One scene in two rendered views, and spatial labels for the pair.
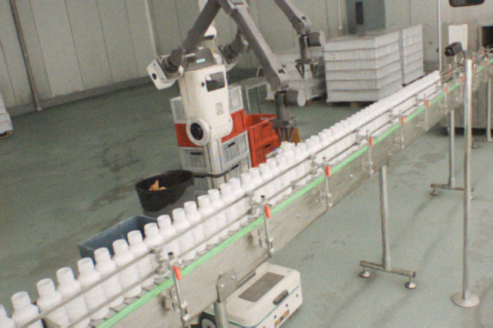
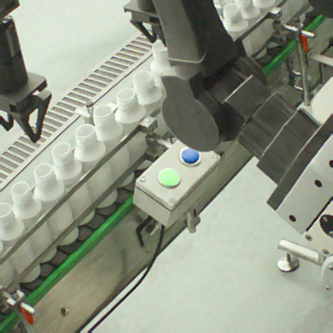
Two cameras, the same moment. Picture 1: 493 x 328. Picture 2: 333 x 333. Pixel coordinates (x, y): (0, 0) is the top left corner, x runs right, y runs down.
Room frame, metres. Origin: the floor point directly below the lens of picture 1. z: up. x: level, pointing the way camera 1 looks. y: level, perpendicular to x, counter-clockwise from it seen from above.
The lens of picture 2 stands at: (3.46, 0.02, 2.25)
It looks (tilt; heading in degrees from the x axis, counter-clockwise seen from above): 40 degrees down; 187
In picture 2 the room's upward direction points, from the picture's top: 12 degrees counter-clockwise
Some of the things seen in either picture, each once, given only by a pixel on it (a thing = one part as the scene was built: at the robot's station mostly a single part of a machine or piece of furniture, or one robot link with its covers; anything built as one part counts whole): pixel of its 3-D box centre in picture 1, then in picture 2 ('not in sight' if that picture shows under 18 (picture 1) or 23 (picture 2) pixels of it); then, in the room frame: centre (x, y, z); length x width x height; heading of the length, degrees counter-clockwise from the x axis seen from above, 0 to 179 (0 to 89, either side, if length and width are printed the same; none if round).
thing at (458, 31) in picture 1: (457, 37); not in sight; (5.53, -2.54, 1.22); 0.23 x 0.03 x 0.32; 51
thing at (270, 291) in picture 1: (235, 282); not in sight; (2.47, 0.21, 0.24); 0.68 x 0.53 x 0.41; 51
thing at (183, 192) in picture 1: (172, 218); not in sight; (3.37, 0.69, 0.32); 0.45 x 0.45 x 0.64
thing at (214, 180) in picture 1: (222, 203); not in sight; (2.48, 0.22, 0.74); 0.11 x 0.11 x 0.40; 51
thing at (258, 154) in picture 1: (253, 149); not in sight; (4.97, 0.00, 0.33); 0.61 x 0.41 x 0.22; 144
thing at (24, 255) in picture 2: (339, 139); (14, 243); (2.25, -0.43, 1.08); 0.06 x 0.06 x 0.17
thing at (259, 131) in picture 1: (250, 130); not in sight; (4.98, 0.00, 0.55); 0.61 x 0.41 x 0.22; 144
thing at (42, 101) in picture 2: (304, 68); (24, 113); (2.35, -0.30, 1.44); 0.07 x 0.07 x 0.09; 51
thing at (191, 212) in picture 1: (193, 226); not in sight; (1.43, 0.23, 1.08); 0.06 x 0.06 x 0.17
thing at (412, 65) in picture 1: (390, 56); not in sight; (9.85, -3.10, 0.59); 1.25 x 1.03 x 1.17; 142
